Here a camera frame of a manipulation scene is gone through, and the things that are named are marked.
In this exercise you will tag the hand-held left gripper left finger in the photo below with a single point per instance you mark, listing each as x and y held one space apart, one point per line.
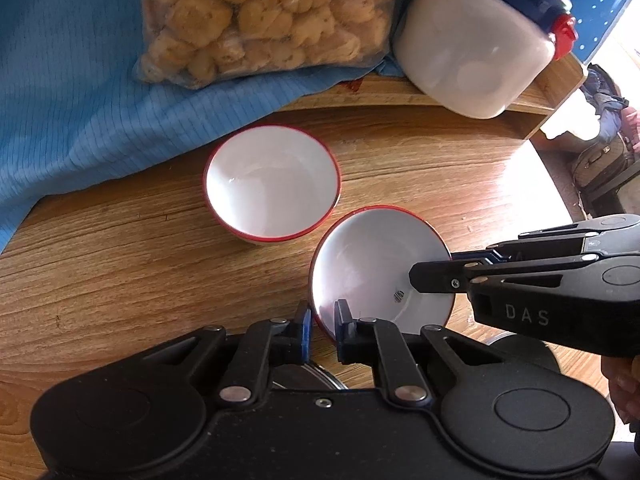
303 335

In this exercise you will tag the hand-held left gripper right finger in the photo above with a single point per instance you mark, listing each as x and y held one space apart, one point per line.
342 340

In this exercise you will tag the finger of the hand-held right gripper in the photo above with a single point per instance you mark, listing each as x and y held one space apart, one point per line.
540 242
440 277

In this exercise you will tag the white ceramic bowl red rim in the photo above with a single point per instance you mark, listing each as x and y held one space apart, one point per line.
270 180
370 260

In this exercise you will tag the person's right hand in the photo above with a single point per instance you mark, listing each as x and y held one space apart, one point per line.
622 390

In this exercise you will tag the dark bag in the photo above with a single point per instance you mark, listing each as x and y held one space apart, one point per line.
600 160

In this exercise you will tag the wooden shelf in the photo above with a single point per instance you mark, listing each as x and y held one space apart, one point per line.
545 95

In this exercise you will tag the white jug with blue lid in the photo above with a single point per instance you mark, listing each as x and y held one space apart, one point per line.
465 55

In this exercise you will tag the blue dotted curtain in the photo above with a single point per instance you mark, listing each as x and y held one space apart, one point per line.
600 0

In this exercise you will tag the clear bag of snacks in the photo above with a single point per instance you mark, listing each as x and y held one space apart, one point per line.
250 25

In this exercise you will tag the blue cloth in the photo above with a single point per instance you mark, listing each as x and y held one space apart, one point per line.
75 110

